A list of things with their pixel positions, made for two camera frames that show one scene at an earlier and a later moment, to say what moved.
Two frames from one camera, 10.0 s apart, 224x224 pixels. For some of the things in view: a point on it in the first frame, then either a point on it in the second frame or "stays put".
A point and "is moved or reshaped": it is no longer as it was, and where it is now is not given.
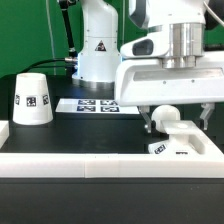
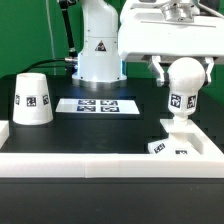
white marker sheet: x=94 y=106 stays put
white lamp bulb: x=164 y=113 is moved or reshaped
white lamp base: x=181 y=140 stays put
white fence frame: x=113 y=165 stays put
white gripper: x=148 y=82 to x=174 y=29
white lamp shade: x=32 y=103 stays put
